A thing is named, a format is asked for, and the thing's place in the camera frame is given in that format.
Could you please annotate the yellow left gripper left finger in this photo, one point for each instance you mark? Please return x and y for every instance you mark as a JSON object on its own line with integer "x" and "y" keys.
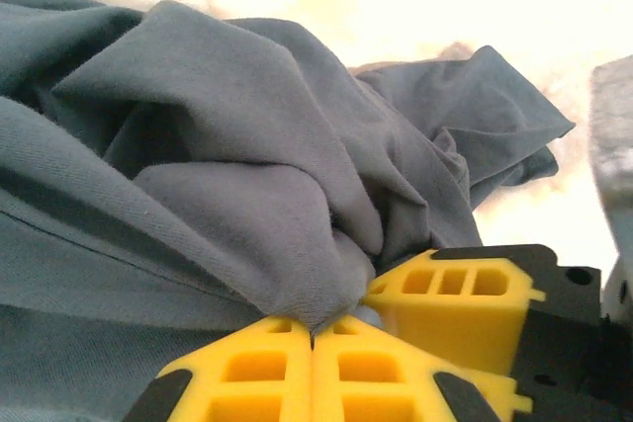
{"x": 257, "y": 367}

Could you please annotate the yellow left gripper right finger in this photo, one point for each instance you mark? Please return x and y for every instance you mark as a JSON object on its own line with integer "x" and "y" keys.
{"x": 371, "y": 372}

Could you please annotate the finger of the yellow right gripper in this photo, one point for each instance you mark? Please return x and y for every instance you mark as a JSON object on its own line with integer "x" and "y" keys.
{"x": 455, "y": 328}

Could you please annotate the grey t-shirt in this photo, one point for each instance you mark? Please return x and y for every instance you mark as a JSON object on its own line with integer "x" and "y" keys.
{"x": 198, "y": 145}

